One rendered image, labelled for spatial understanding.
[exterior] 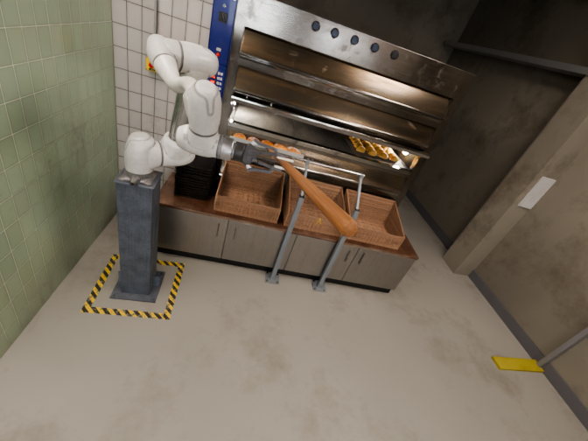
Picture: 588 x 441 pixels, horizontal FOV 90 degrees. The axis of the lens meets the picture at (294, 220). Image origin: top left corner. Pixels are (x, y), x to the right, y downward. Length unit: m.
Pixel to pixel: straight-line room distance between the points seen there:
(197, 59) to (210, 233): 1.48
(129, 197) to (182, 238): 0.83
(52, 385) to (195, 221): 1.33
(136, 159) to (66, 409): 1.42
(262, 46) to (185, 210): 1.40
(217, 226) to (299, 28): 1.65
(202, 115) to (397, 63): 1.98
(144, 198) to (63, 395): 1.19
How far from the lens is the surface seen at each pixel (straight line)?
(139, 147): 1.89
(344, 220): 0.44
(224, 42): 2.57
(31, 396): 2.36
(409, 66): 2.79
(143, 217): 2.10
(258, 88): 2.61
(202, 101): 1.03
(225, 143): 1.16
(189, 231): 2.66
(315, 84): 2.63
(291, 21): 2.57
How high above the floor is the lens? 2.05
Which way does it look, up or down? 33 degrees down
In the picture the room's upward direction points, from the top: 20 degrees clockwise
